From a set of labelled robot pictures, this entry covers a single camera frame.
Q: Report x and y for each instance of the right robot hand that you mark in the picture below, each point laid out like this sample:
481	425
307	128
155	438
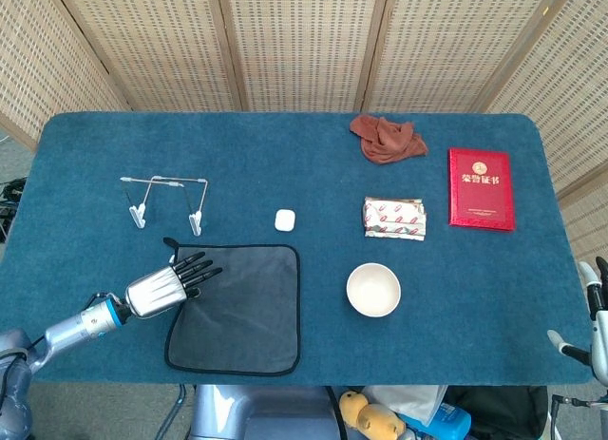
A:
599	335

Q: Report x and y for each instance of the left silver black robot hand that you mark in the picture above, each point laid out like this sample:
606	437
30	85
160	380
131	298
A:
154	292

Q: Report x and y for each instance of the grey and blue cloth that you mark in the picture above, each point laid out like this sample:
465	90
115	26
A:
247	316

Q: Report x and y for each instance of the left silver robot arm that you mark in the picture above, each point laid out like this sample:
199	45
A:
71	328

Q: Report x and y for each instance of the black metal stand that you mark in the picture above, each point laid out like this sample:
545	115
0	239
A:
577	402

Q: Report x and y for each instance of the black bag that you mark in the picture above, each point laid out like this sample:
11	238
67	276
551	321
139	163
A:
499	411

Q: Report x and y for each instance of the white earbud case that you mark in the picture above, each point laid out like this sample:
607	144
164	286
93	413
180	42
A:
284	220

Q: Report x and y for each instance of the grey blue robot torso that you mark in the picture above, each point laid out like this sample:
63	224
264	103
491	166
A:
247	411

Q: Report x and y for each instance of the blue plastic pack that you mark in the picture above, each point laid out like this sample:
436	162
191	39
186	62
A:
451	421

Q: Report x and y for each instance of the blue carpet table cover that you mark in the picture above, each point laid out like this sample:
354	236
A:
285	164

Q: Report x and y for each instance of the red certificate book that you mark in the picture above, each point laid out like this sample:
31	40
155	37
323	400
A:
482	193

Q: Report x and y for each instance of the white plastic bag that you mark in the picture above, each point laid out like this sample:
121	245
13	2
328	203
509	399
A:
404	399

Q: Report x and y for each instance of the cream white bowl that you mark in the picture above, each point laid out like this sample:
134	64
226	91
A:
373	290

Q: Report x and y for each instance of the silver packet with red print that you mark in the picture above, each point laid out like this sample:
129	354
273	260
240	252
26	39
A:
394	219

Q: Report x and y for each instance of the yellow plush toy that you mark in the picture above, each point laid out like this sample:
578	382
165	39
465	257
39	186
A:
370	418

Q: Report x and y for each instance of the crumpled brown cloth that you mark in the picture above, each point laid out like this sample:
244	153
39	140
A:
385	143

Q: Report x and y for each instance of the woven bamboo folding screen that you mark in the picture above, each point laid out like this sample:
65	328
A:
304	45

